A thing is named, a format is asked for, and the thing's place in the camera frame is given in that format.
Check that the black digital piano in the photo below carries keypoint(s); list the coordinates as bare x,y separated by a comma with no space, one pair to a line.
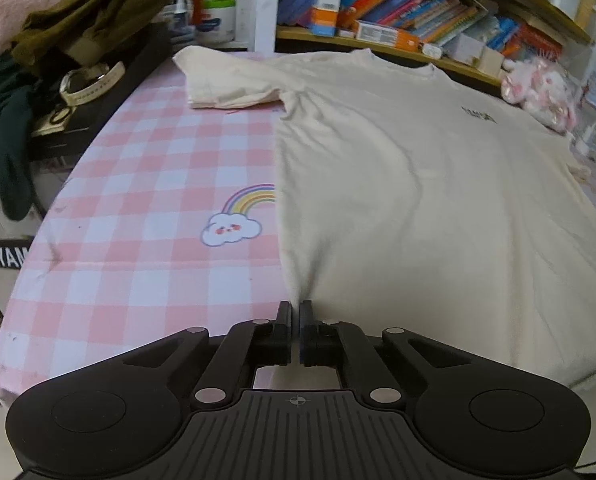
133,70

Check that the white pink bunny plush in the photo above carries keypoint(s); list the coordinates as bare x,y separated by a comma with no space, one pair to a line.
543,90

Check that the white jar with blue label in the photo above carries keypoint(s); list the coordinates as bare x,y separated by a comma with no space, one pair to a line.
217,22

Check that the olive green garment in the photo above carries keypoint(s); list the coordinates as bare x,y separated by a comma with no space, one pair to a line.
103,5

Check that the pink fluffy cloth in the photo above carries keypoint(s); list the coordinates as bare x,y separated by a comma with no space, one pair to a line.
8,15

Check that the pink checked cartoon desk mat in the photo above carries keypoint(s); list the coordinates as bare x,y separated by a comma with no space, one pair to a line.
153,160

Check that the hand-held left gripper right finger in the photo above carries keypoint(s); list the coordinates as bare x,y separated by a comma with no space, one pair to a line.
310,342

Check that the row of colourful books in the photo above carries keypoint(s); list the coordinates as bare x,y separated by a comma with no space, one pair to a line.
403,0

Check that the white charger block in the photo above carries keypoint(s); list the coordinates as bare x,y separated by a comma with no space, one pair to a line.
430,51

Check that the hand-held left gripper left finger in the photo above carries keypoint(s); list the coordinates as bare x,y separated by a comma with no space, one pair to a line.
280,340

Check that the white wooden bookshelf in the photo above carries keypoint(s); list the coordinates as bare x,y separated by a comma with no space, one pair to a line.
265,5

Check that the white labelled box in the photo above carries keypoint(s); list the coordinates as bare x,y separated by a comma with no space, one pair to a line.
463,49

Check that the dark green garment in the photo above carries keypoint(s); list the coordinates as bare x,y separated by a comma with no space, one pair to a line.
13,160

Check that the cream t-shirt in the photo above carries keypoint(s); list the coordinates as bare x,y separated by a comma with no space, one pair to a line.
403,185

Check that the long white orange carton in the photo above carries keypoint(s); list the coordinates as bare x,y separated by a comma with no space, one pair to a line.
383,34

